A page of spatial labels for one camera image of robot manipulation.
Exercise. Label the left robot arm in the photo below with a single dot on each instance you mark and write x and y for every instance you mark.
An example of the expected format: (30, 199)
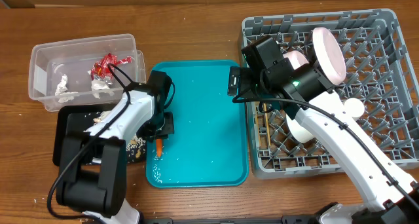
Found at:
(92, 167)

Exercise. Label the white paper cup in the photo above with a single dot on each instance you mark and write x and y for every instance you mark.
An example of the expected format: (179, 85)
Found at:
(354, 108)

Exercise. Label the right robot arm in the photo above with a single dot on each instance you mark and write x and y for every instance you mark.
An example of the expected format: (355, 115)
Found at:
(307, 94)

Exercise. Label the small white bowl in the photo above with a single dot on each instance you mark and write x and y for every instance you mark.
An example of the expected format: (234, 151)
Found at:
(297, 131)

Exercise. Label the red snack wrapper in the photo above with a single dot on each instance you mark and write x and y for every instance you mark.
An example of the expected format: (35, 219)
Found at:
(100, 70)

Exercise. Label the white napkin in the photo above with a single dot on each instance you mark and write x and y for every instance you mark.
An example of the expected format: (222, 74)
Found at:
(100, 85)

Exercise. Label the black tray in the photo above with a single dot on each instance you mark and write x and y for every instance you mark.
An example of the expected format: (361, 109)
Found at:
(75, 118)

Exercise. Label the grey dishwasher rack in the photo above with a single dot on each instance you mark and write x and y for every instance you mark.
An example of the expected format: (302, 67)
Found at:
(379, 73)

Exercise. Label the clear plastic bin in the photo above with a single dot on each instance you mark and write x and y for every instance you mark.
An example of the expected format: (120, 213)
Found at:
(75, 58)

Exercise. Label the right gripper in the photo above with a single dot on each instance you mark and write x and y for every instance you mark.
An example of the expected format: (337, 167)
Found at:
(248, 88)

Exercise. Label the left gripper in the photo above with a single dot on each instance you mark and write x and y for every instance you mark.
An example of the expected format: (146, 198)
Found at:
(167, 128)

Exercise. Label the teal plastic tray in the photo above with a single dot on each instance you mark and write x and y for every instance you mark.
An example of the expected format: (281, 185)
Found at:
(209, 145)

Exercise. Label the wooden chopstick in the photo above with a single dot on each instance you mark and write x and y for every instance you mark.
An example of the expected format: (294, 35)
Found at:
(267, 126)

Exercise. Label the large white plate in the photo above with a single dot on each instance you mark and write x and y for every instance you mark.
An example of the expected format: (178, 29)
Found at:
(329, 55)

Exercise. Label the crumpled tissue in bin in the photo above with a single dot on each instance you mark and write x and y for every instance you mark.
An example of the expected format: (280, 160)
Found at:
(62, 91)

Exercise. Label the pink bowl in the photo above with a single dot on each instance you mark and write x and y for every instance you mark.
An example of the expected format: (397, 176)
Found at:
(296, 59)

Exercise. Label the orange carrot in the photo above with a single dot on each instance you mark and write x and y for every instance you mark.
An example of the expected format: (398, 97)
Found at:
(159, 147)

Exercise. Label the rice and peanuts pile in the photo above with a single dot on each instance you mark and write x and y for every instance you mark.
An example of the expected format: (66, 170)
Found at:
(135, 148)

